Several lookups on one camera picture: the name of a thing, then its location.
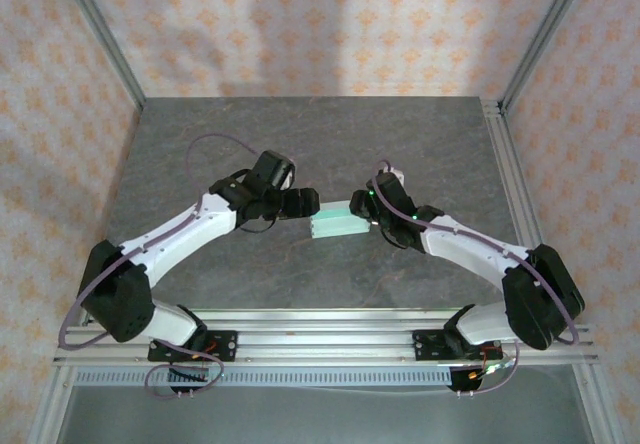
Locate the aluminium frame leg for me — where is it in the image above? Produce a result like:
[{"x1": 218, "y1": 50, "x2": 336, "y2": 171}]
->
[
  {"x1": 27, "y1": 363, "x2": 76, "y2": 444},
  {"x1": 569, "y1": 363, "x2": 621, "y2": 444}
]

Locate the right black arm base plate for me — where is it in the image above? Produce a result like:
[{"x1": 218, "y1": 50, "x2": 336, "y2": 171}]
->
[{"x1": 410, "y1": 328, "x2": 503, "y2": 363}]

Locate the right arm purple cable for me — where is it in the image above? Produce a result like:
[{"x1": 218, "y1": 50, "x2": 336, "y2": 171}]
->
[{"x1": 372, "y1": 159, "x2": 581, "y2": 398}]

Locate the grey slotted cable duct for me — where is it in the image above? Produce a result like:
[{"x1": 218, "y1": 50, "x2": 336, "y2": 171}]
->
[{"x1": 74, "y1": 366, "x2": 454, "y2": 388}]

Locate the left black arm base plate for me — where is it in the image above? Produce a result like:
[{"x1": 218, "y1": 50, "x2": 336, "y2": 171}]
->
[{"x1": 147, "y1": 330, "x2": 239, "y2": 364}]

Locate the green circuit board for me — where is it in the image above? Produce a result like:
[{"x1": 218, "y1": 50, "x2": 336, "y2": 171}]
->
[{"x1": 469, "y1": 356, "x2": 519, "y2": 380}]

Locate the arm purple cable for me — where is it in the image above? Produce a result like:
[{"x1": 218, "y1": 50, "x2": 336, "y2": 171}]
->
[
  {"x1": 372, "y1": 159, "x2": 581, "y2": 398},
  {"x1": 57, "y1": 133, "x2": 296, "y2": 401}
]

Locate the aluminium frame post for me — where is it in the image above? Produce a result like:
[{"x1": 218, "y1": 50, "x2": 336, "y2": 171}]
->
[
  {"x1": 498, "y1": 0, "x2": 597, "y2": 111},
  {"x1": 53, "y1": 0, "x2": 147, "y2": 111}
]

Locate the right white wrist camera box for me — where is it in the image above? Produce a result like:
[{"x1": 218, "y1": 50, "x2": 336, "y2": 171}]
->
[{"x1": 382, "y1": 162, "x2": 407, "y2": 185}]

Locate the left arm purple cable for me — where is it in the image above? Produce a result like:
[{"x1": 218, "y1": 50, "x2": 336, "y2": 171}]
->
[{"x1": 57, "y1": 133, "x2": 296, "y2": 401}]

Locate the light teal paper box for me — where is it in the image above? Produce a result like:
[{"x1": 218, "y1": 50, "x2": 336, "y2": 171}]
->
[{"x1": 308, "y1": 201, "x2": 372, "y2": 240}]

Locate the aluminium table side rail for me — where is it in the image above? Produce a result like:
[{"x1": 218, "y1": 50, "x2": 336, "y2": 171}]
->
[{"x1": 480, "y1": 97, "x2": 571, "y2": 326}]

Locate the aluminium mounting rail beam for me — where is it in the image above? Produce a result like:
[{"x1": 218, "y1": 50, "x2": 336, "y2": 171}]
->
[{"x1": 52, "y1": 307, "x2": 600, "y2": 367}]

